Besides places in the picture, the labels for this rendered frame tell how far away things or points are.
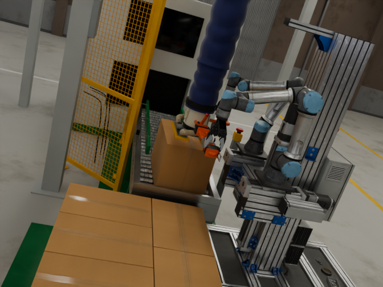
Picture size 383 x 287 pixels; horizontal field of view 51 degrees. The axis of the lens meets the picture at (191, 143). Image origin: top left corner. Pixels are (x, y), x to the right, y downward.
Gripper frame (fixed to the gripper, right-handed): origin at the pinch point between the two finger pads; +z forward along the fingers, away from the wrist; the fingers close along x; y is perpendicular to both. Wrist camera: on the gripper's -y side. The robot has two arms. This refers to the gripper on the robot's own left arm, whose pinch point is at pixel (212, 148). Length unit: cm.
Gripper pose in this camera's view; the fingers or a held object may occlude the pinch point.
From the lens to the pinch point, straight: 234.9
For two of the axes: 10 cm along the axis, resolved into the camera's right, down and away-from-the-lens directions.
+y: -1.2, -3.7, 9.2
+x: -9.5, -2.1, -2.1
